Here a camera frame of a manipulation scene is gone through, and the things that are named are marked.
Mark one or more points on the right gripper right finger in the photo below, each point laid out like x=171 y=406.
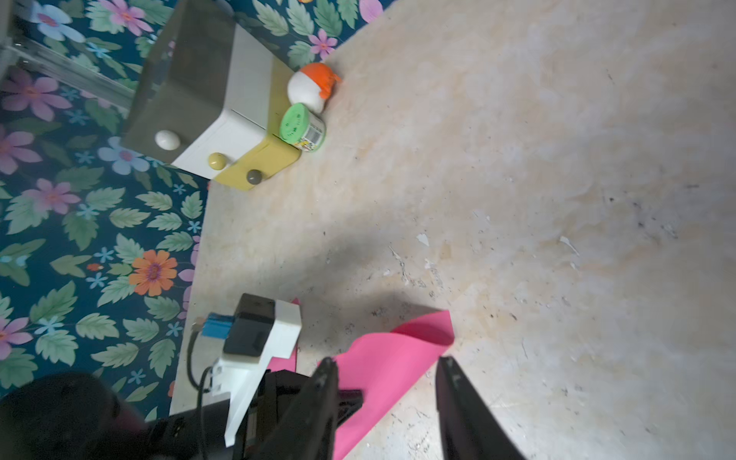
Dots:
x=468 y=429

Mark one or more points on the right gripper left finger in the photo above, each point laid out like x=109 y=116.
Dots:
x=307 y=430

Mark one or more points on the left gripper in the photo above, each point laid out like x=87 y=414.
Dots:
x=274 y=396

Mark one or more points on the pink square paper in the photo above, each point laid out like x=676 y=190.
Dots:
x=281 y=345

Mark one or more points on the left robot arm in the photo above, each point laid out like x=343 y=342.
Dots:
x=76 y=416

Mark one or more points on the green lidded can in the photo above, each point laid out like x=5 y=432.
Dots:
x=302 y=129

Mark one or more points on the small drawer cabinet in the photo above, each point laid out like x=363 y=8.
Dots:
x=210 y=100

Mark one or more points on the orange white plush toy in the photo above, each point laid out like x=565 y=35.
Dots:
x=312 y=86

